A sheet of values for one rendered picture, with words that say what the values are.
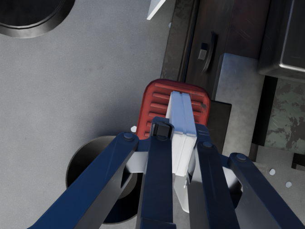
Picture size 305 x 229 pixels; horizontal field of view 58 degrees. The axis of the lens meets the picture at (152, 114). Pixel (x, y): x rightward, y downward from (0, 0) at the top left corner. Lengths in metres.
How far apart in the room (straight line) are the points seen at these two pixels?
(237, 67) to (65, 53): 0.77
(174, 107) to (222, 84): 0.19
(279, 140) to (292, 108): 0.04
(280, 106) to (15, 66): 0.92
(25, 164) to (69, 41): 0.47
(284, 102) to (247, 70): 0.06
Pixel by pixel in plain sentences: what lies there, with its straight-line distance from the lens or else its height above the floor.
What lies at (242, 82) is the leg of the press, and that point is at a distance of 0.38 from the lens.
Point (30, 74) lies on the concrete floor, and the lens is 1.08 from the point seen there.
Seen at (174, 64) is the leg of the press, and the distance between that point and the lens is 0.99.
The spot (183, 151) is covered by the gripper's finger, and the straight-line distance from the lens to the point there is 0.16.
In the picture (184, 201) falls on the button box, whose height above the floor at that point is 0.62.
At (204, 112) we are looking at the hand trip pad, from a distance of 0.24.
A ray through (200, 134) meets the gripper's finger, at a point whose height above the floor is 0.82.
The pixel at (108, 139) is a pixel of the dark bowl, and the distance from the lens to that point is 0.95.
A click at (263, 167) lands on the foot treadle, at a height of 0.16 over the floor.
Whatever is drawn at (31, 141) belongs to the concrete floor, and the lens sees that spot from 1.08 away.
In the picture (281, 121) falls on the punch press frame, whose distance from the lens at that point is 0.39.
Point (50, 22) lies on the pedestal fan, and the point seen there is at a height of 0.03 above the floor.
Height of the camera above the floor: 1.00
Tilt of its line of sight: 88 degrees down
